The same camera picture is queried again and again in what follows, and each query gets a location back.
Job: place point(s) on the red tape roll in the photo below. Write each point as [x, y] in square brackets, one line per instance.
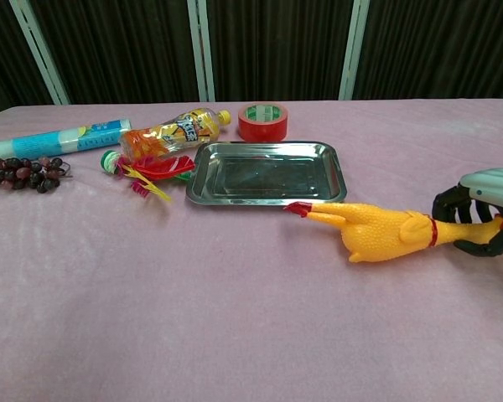
[262, 130]

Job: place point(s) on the stainless steel tray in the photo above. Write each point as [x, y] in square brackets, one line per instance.
[266, 173]

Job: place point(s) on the colourful feather shuttlecock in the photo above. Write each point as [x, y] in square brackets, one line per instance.
[159, 169]

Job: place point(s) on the white screen frame post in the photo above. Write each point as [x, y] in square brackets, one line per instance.
[39, 52]
[202, 50]
[354, 50]

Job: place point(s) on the blue label plastic bag roll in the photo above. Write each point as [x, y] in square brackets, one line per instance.
[46, 142]

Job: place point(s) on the yellow rubber chicken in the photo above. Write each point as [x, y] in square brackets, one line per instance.
[373, 234]

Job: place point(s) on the pink table cloth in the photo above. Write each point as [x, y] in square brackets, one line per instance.
[193, 293]

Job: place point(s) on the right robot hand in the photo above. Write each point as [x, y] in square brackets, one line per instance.
[499, 188]

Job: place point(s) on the dark artificial grape bunch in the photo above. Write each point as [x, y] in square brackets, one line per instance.
[23, 171]

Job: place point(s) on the orange label drink bottle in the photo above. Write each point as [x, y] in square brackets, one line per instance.
[172, 136]

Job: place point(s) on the dark pleated curtain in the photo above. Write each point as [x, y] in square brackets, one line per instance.
[276, 46]

